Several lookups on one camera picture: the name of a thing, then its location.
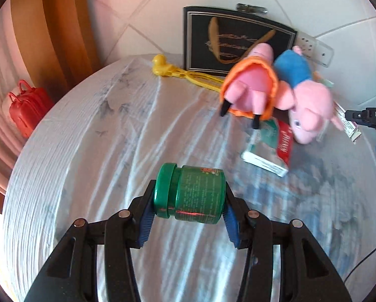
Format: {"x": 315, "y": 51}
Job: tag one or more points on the pig plush orange dress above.
{"x": 254, "y": 85}

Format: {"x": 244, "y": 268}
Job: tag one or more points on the wooden wall frame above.
{"x": 58, "y": 31}

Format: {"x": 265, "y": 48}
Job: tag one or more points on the white round hole outlet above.
{"x": 324, "y": 53}

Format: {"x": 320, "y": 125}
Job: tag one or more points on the black gift box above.
{"x": 203, "y": 37}

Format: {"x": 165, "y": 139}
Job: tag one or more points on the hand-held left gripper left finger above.
{"x": 147, "y": 223}

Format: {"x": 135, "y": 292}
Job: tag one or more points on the green tissue pack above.
{"x": 324, "y": 81}

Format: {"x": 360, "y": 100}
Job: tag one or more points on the pig plush blue shirt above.
{"x": 310, "y": 107}

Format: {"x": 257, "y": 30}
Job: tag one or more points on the yellow duck clip toy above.
{"x": 159, "y": 64}

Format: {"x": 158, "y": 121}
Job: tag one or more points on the cloth-covered round desktop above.
{"x": 96, "y": 148}

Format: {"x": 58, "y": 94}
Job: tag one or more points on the green plastic jar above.
{"x": 197, "y": 195}

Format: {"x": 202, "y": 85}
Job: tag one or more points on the red green toothpaste box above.
{"x": 276, "y": 151}

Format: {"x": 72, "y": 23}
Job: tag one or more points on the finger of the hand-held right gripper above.
{"x": 358, "y": 115}

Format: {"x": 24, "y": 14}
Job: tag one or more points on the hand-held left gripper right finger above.
{"x": 232, "y": 226}

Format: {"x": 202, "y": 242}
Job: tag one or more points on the dark hair clip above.
{"x": 250, "y": 8}

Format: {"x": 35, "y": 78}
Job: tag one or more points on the small pink white packet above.
{"x": 348, "y": 127}

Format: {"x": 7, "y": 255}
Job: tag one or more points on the small red suitcase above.
{"x": 27, "y": 110}

